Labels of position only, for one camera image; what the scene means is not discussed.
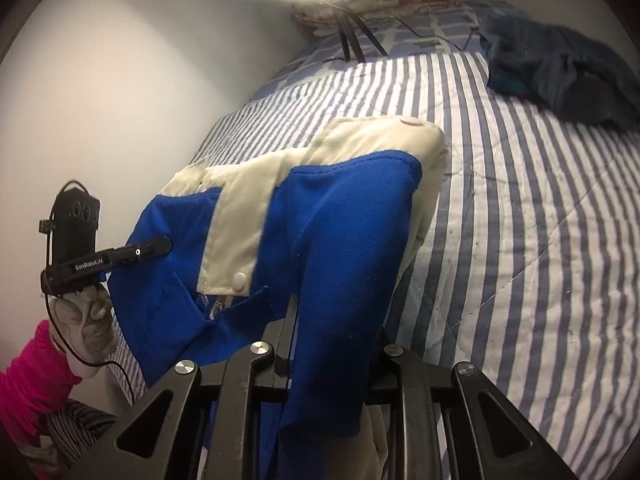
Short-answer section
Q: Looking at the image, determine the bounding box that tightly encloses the white and blue jacket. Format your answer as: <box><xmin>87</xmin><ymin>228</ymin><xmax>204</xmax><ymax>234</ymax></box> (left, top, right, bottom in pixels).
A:
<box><xmin>108</xmin><ymin>116</ymin><xmax>448</xmax><ymax>479</ymax></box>

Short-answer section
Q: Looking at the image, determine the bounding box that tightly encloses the blue striped bed quilt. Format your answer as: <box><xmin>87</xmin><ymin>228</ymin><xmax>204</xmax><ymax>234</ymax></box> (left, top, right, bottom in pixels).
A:
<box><xmin>106</xmin><ymin>52</ymin><xmax>640</xmax><ymax>478</ymax></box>

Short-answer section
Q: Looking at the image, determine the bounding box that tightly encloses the left hand in white glove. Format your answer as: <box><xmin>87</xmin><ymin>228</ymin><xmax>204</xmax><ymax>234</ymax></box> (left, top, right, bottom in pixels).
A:
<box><xmin>50</xmin><ymin>284</ymin><xmax>117</xmax><ymax>379</ymax></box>

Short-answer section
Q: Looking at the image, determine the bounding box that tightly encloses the blue checkered bed sheet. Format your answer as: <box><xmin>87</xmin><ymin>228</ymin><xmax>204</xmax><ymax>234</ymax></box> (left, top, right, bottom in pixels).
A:
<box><xmin>252</xmin><ymin>0</ymin><xmax>501</xmax><ymax>100</ymax></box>

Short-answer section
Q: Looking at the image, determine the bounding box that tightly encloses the dark folded clothes pile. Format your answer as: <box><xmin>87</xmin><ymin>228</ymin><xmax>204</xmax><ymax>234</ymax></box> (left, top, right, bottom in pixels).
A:
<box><xmin>480</xmin><ymin>15</ymin><xmax>639</xmax><ymax>131</ymax></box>

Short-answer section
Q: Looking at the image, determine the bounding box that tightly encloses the pink sleeve left forearm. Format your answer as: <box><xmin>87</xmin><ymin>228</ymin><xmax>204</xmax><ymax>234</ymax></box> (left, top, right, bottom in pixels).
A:
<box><xmin>0</xmin><ymin>321</ymin><xmax>81</xmax><ymax>448</ymax></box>

